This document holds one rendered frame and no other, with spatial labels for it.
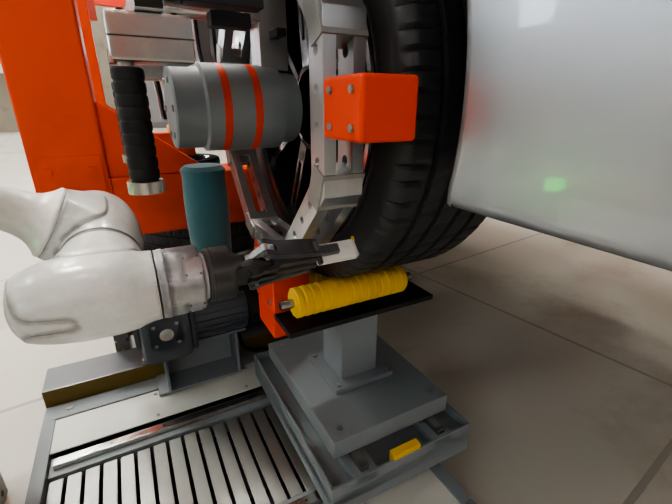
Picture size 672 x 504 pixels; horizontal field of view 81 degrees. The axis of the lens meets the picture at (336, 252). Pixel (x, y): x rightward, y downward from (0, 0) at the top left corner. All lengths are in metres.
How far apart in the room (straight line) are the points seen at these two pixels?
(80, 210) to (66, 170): 0.55
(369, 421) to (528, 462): 0.49
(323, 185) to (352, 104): 0.12
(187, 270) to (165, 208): 0.68
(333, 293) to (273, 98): 0.36
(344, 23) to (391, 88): 0.12
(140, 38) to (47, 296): 0.30
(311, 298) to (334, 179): 0.27
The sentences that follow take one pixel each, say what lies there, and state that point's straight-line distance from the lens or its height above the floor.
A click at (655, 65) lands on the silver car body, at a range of 0.36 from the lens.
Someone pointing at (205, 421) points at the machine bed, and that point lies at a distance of 1.19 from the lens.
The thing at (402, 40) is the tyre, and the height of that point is 0.92.
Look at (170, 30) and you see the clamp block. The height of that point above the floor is 0.93.
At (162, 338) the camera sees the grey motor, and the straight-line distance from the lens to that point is 1.09.
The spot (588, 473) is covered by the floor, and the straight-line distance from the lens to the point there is 1.28.
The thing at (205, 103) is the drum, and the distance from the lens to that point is 0.67.
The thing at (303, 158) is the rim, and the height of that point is 0.75.
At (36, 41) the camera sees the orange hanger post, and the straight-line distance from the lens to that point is 1.17.
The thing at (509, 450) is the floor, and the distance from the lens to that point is 1.25.
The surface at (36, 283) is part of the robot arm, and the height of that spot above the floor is 0.68.
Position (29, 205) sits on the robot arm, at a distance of 0.64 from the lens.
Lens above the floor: 0.85
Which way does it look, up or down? 20 degrees down
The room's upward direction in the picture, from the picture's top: straight up
